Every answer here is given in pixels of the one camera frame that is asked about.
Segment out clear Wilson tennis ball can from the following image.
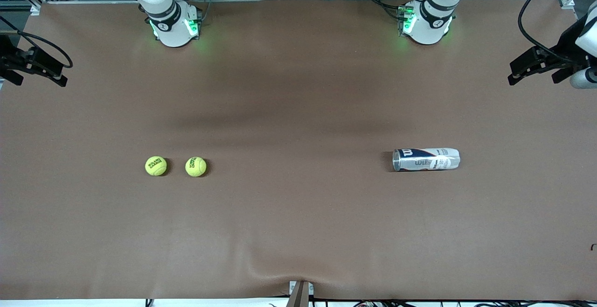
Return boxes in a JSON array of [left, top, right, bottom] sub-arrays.
[[392, 148, 461, 172]]

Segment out yellow tennis ball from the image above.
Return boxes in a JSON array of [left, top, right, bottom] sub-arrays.
[[145, 156, 167, 177], [185, 156, 207, 177]]

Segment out brown table cover cloth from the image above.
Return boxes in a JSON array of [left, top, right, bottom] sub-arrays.
[[0, 0, 597, 300]]

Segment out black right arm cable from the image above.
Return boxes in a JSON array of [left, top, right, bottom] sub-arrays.
[[0, 15, 74, 70]]

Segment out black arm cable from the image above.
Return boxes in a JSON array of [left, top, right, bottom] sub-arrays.
[[518, 0, 575, 60], [0, 15, 74, 70]]

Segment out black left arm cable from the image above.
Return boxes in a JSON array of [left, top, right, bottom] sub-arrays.
[[518, 0, 575, 60]]

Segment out metal camera mast bracket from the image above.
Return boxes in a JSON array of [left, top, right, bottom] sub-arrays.
[[286, 280, 314, 307]]

